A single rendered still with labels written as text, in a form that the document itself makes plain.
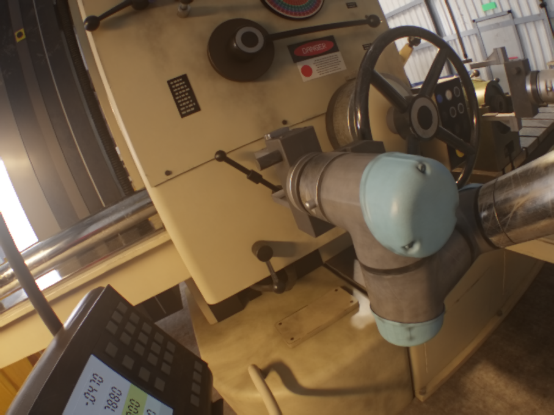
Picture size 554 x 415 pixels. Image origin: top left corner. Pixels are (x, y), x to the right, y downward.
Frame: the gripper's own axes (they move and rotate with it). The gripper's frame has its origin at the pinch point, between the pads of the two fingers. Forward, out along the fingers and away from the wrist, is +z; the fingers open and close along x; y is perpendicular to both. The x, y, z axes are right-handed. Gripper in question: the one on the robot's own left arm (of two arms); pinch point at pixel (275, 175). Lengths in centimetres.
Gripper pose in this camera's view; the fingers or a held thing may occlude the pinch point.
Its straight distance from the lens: 48.5
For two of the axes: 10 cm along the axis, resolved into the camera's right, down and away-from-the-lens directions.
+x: 3.5, 8.9, 3.0
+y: -8.6, 4.3, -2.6
